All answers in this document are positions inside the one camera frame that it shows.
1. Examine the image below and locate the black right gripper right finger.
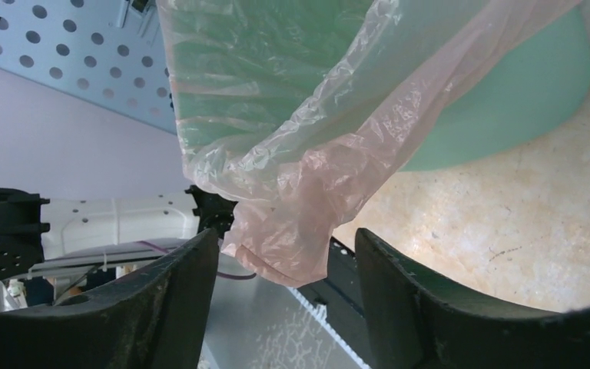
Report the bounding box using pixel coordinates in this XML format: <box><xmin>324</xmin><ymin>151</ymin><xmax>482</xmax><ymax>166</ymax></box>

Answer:
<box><xmin>355</xmin><ymin>228</ymin><xmax>590</xmax><ymax>368</ymax></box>

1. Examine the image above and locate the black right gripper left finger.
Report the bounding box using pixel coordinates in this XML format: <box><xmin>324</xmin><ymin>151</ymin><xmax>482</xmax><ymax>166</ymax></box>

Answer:
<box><xmin>0</xmin><ymin>230</ymin><xmax>219</xmax><ymax>368</ymax></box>

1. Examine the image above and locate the pink translucent trash bag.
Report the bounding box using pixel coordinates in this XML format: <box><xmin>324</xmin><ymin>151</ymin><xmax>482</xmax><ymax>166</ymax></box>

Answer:
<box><xmin>157</xmin><ymin>1</ymin><xmax>575</xmax><ymax>288</ymax></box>

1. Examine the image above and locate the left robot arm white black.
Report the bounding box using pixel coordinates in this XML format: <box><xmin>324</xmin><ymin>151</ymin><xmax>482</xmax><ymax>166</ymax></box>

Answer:
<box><xmin>0</xmin><ymin>186</ymin><xmax>235</xmax><ymax>311</ymax></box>

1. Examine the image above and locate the green plastic trash bin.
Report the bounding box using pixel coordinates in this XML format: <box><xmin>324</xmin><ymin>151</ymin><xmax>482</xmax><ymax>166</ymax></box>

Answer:
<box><xmin>162</xmin><ymin>0</ymin><xmax>590</xmax><ymax>173</ymax></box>

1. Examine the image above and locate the light blue perforated board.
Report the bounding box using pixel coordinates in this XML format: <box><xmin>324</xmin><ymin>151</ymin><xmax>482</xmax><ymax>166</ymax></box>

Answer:
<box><xmin>0</xmin><ymin>0</ymin><xmax>176</xmax><ymax>134</ymax></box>

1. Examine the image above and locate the white toothed cable rail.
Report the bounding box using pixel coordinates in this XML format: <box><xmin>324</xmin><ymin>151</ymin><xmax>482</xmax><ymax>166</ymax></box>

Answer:
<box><xmin>287</xmin><ymin>288</ymin><xmax>370</xmax><ymax>369</ymax></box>

